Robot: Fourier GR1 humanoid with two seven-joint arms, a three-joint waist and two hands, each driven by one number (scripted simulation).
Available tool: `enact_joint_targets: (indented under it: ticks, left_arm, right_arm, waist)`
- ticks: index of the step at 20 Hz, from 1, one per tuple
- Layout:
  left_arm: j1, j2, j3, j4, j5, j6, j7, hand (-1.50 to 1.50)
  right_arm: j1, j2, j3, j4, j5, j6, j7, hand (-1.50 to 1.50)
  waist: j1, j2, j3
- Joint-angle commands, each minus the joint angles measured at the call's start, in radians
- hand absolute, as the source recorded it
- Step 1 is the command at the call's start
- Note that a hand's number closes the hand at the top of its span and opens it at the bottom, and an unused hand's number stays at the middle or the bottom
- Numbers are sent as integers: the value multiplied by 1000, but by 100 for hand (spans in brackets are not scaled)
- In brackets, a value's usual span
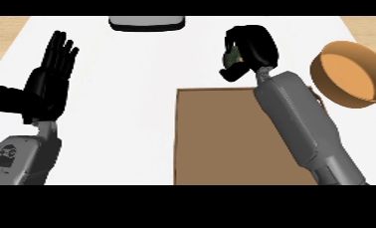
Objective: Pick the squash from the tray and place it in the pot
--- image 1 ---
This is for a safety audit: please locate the orange pot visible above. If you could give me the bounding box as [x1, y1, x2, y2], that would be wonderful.
[309, 40, 376, 110]

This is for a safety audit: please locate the brown tray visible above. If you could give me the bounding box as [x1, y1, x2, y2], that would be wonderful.
[175, 87, 328, 186]

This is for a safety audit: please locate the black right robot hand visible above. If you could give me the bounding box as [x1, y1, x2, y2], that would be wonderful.
[217, 24, 281, 83]

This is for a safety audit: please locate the green squash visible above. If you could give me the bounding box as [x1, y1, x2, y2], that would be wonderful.
[223, 45, 245, 69]

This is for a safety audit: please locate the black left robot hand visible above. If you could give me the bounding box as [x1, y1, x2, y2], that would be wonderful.
[0, 30, 82, 125]

